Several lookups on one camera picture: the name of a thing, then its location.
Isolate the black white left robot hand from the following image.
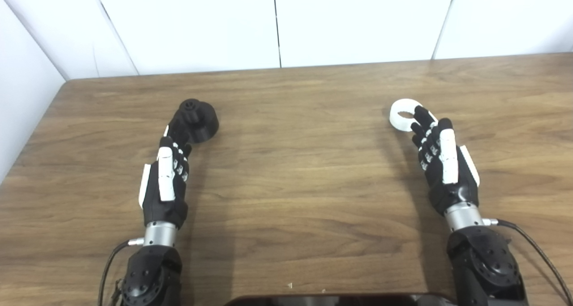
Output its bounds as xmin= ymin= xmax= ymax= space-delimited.
xmin=139 ymin=110 xmax=193 ymax=229

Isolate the round black plastic part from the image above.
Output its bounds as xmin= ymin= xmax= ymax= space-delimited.
xmin=172 ymin=99 xmax=220 ymax=144

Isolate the white plastic ring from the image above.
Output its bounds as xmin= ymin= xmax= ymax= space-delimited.
xmin=389 ymin=99 xmax=438 ymax=132

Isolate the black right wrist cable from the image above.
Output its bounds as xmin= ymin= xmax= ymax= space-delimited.
xmin=483 ymin=218 xmax=573 ymax=303

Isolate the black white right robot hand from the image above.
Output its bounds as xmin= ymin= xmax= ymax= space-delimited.
xmin=410 ymin=105 xmax=481 ymax=216

